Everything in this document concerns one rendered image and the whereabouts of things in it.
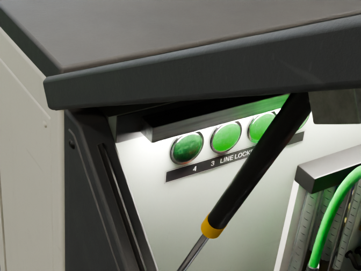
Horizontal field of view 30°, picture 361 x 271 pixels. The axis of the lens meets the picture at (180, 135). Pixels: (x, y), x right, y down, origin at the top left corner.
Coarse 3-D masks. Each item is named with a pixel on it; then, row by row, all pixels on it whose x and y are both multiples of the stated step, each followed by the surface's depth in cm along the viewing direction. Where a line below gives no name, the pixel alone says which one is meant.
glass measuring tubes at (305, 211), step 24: (360, 144) 105; (312, 168) 98; (336, 168) 99; (312, 192) 98; (360, 192) 107; (288, 216) 104; (312, 216) 102; (336, 216) 107; (288, 240) 106; (312, 240) 107; (336, 240) 114; (288, 264) 109; (336, 264) 115
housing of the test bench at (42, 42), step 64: (0, 0) 87; (64, 0) 89; (128, 0) 91; (192, 0) 93; (256, 0) 96; (320, 0) 98; (0, 64) 92; (64, 64) 74; (0, 128) 100; (0, 192) 108; (0, 256) 118; (64, 256) 89
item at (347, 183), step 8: (360, 168) 83; (352, 176) 85; (360, 176) 84; (344, 184) 88; (352, 184) 87; (336, 192) 90; (344, 192) 89; (336, 200) 91; (328, 208) 93; (336, 208) 92; (328, 216) 93; (328, 224) 94; (320, 232) 96; (320, 240) 97; (320, 248) 98; (312, 256) 99; (320, 256) 99; (312, 264) 99
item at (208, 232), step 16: (288, 96) 45; (304, 96) 42; (288, 112) 44; (304, 112) 44; (272, 128) 46; (288, 128) 45; (256, 144) 49; (272, 144) 47; (256, 160) 49; (272, 160) 49; (240, 176) 51; (256, 176) 50; (224, 192) 55; (240, 192) 53; (224, 208) 55; (208, 224) 58; (224, 224) 57; (192, 256) 64
